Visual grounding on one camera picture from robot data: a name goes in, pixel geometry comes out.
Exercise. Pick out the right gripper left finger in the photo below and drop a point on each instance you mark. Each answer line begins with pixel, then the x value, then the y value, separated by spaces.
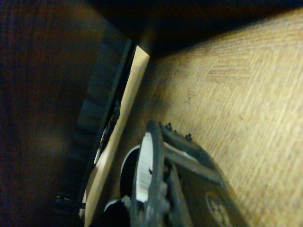
pixel 154 184

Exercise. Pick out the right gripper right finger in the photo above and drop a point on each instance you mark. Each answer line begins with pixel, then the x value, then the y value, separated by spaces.
pixel 184 144

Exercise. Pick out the black shoe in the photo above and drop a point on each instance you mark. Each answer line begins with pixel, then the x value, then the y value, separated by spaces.
pixel 127 170

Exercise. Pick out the brown shoe rack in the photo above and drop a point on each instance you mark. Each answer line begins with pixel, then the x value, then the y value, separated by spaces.
pixel 35 94

